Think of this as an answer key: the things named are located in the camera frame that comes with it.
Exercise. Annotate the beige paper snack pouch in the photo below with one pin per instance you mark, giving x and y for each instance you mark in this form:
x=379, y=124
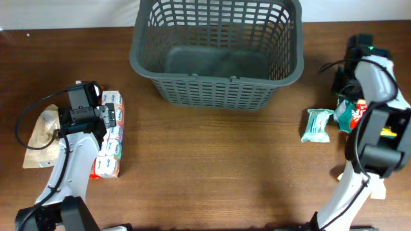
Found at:
x=350, y=183

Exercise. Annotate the mint green wipes pack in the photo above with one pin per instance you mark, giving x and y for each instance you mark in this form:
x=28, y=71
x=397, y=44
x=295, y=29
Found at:
x=315, y=129

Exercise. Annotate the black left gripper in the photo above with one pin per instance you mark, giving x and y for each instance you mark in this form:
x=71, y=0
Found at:
x=108, y=110

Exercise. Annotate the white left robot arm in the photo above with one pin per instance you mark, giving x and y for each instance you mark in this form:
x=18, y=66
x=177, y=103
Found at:
x=62, y=201

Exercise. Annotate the grey plastic lattice basket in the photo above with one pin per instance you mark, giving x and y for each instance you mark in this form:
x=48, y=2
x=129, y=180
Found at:
x=233, y=54

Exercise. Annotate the tan snack bag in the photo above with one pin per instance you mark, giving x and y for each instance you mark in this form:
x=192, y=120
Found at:
x=42, y=134

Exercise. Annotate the green Nescafe coffee bag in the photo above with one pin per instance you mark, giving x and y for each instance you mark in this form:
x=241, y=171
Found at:
x=348, y=114

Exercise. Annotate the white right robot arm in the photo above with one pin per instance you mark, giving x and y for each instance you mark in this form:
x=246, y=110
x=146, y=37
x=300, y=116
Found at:
x=379, y=144

